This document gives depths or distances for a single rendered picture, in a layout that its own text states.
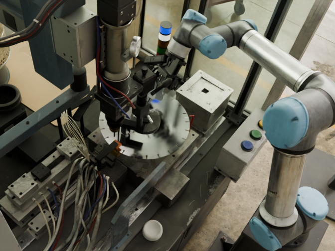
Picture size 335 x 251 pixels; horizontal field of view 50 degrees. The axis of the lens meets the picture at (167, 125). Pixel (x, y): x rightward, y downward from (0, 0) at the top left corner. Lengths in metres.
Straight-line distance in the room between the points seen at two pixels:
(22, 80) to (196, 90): 0.78
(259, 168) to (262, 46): 1.46
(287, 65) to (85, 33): 0.57
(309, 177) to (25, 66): 1.86
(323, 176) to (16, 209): 1.96
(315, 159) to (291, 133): 1.80
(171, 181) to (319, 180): 1.46
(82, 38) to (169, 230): 0.76
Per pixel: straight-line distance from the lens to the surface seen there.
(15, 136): 1.18
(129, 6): 0.82
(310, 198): 1.27
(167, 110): 1.35
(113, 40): 0.86
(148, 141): 1.25
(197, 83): 1.55
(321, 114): 0.94
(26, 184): 1.26
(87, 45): 0.88
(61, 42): 0.90
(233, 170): 1.42
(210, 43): 1.12
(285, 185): 1.05
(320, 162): 2.70
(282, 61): 1.10
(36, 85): 1.72
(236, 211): 2.28
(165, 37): 1.39
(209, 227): 2.19
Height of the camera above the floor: 1.96
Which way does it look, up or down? 51 degrees down
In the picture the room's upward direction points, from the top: 11 degrees clockwise
